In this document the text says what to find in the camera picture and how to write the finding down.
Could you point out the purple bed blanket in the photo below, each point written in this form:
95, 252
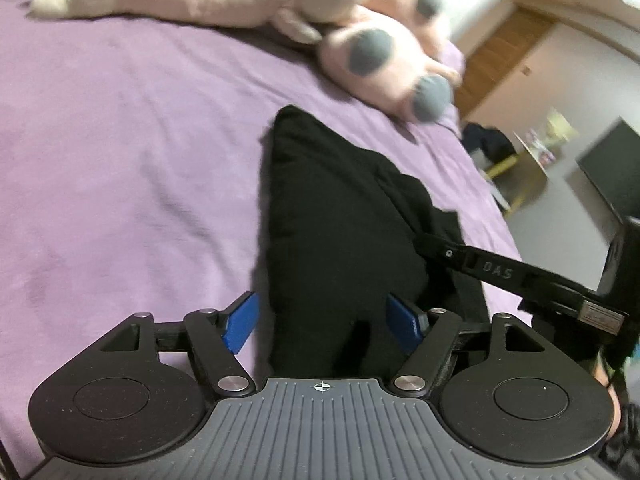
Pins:
125, 160

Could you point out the black bag on floor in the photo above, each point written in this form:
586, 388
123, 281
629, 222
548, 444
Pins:
487, 140

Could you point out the yellow-legged side table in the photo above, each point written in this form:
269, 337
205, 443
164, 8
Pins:
525, 160

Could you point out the person's right forearm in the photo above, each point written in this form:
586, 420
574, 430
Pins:
625, 435

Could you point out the black long-sleeve shirt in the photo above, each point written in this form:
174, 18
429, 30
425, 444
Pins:
325, 210

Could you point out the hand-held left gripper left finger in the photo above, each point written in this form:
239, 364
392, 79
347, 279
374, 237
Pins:
242, 322

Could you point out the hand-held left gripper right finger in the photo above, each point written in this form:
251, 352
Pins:
404, 322

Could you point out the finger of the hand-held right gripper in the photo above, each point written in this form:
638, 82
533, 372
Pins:
480, 265

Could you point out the wooden door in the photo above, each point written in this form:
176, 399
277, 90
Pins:
500, 55

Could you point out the pink plush toy grey feet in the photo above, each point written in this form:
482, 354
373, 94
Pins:
380, 60

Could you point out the black television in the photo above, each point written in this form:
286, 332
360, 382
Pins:
615, 170

